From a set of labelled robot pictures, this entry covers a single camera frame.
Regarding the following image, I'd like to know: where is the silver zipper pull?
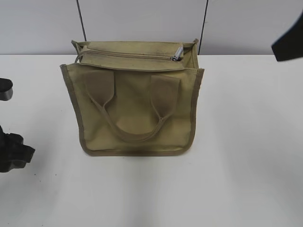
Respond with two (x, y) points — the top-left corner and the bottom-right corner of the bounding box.
(170, 46), (183, 61)

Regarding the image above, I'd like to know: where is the olive yellow canvas bag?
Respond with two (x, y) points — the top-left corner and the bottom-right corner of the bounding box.
(61, 40), (204, 157)

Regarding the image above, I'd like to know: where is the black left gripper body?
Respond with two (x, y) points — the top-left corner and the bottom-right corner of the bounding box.
(0, 127), (35, 173)

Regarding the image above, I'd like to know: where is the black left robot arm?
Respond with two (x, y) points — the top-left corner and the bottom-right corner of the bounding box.
(0, 78), (35, 173)

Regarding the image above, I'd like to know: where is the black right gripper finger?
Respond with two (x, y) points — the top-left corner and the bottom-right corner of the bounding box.
(271, 13), (303, 62)

